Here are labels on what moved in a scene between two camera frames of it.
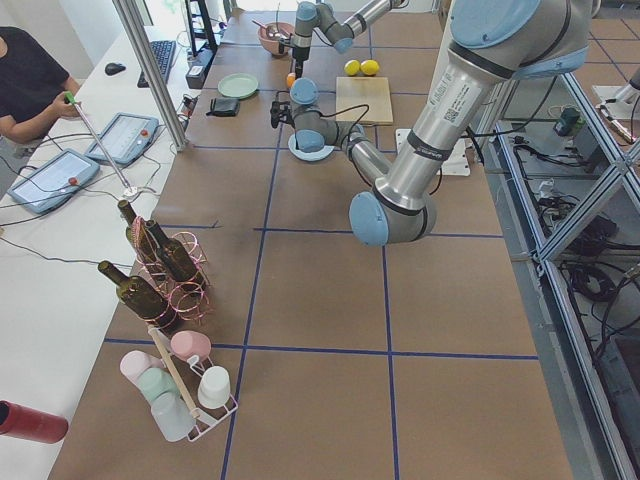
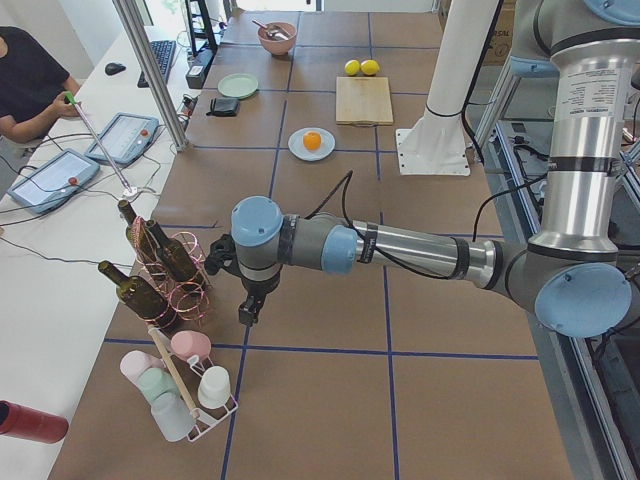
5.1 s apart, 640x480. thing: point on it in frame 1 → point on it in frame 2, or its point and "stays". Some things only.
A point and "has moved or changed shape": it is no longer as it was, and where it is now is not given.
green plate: x=238 y=85 stays
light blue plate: x=305 y=155 stays
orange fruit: x=290 y=79 has moved or changed shape
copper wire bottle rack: x=173 y=261 stays
